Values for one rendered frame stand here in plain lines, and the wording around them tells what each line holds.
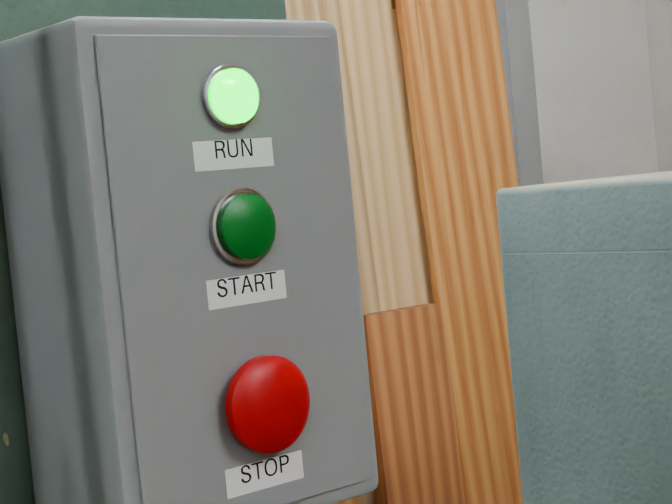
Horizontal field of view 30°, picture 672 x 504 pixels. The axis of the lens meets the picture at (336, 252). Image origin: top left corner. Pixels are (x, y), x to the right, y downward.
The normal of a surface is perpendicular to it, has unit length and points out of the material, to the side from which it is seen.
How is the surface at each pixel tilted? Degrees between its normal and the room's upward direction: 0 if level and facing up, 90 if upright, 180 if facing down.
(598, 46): 90
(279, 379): 81
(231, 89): 88
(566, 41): 90
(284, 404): 90
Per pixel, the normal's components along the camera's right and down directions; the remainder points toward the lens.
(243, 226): 0.60, -0.02
